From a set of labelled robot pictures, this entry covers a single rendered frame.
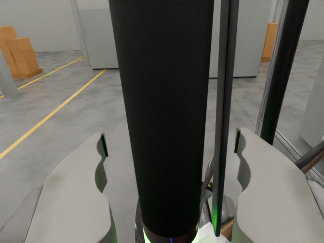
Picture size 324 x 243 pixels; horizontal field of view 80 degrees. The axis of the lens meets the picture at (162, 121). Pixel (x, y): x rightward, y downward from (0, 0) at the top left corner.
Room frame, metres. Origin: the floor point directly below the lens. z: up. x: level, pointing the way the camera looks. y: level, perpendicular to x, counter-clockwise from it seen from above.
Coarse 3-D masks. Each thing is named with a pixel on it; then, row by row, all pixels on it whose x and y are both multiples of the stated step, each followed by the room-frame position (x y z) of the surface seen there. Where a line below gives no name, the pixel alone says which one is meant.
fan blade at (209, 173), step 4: (212, 160) 0.42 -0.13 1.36; (208, 164) 0.46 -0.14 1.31; (212, 164) 0.38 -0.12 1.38; (208, 168) 0.43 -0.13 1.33; (212, 168) 0.36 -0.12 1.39; (208, 172) 0.38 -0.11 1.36; (212, 172) 0.34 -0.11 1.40; (208, 176) 0.35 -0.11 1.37; (204, 180) 0.38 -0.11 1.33; (208, 180) 0.33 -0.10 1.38; (204, 184) 0.34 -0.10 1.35; (204, 188) 0.32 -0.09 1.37; (204, 192) 0.31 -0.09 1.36; (200, 200) 0.30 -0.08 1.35; (200, 204) 0.32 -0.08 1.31; (200, 208) 0.34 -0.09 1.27; (200, 212) 0.35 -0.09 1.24; (200, 216) 0.35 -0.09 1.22
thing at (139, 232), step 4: (136, 208) 0.48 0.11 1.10; (140, 208) 0.44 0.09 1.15; (136, 212) 0.47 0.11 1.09; (140, 212) 0.42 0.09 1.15; (136, 216) 0.46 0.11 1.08; (140, 216) 0.41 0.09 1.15; (136, 220) 0.45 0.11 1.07; (140, 220) 0.40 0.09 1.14; (136, 224) 0.44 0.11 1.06; (140, 224) 0.40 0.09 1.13; (136, 228) 0.43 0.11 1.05; (140, 228) 0.39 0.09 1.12; (136, 232) 0.43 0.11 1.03; (140, 232) 0.38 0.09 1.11; (136, 236) 0.42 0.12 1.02; (140, 236) 0.37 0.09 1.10; (144, 236) 0.34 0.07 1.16; (140, 240) 0.37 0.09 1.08; (144, 240) 0.34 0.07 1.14
